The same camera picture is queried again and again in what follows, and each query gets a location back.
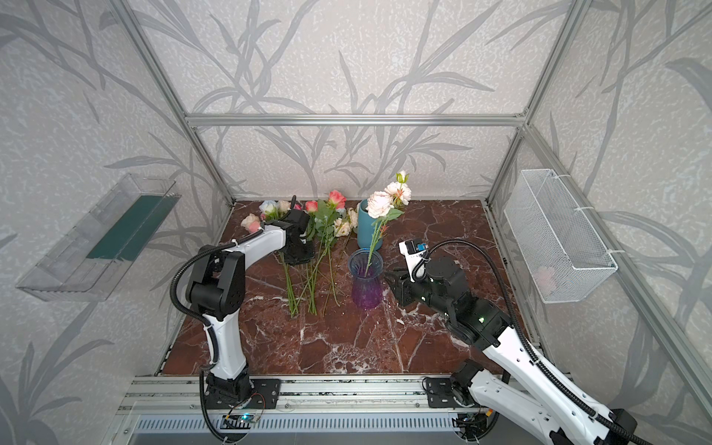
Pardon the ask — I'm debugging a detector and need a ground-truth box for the dark pink rose stem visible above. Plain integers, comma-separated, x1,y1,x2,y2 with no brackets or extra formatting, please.
310,190,352,306

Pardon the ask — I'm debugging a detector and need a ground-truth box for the blue white rose stem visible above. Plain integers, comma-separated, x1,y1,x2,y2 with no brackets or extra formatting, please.
260,200,299,317

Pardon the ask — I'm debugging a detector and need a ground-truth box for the pale pink peony flower stem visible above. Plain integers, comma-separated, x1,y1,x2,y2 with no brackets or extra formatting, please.
365,170,413,272

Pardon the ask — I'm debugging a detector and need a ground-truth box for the pink rose flower stem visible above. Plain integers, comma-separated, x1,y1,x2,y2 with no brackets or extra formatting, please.
304,200,319,238

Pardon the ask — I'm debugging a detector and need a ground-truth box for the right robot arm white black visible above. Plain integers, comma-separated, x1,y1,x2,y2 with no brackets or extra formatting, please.
385,257,643,444

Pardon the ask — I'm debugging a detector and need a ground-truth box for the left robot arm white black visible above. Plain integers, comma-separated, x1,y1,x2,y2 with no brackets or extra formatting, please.
169,207,314,401

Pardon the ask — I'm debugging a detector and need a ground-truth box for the purple blue glass vase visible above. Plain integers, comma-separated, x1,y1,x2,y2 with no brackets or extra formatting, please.
348,248,384,311

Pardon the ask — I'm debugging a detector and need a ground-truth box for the teal ceramic cylinder vase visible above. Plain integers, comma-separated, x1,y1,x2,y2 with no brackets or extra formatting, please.
357,200,376,248

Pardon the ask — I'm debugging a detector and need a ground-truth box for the pink white flower bunch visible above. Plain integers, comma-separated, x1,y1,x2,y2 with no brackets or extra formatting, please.
240,213,264,235

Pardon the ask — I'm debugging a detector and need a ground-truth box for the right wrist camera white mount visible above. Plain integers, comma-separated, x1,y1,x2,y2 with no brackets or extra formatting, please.
399,238,428,282

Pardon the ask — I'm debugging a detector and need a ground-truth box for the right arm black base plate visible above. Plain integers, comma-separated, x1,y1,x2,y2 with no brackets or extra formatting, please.
421,376,460,409

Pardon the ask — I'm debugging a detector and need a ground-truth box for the white wire mesh basket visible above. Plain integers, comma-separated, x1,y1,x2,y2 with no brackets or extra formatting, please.
504,169,619,304

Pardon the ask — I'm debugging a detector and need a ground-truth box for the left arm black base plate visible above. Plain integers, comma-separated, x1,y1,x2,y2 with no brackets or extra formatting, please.
205,378,282,410

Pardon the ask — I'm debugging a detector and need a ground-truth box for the horizontal aluminium frame bar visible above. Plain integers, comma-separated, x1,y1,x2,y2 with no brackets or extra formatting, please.
185,113,525,127

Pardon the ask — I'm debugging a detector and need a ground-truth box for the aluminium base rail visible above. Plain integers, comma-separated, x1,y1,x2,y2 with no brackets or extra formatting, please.
113,373,479,415

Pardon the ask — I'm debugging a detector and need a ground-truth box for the clear plastic wall shelf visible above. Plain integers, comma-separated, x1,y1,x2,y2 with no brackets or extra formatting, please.
16,174,181,302

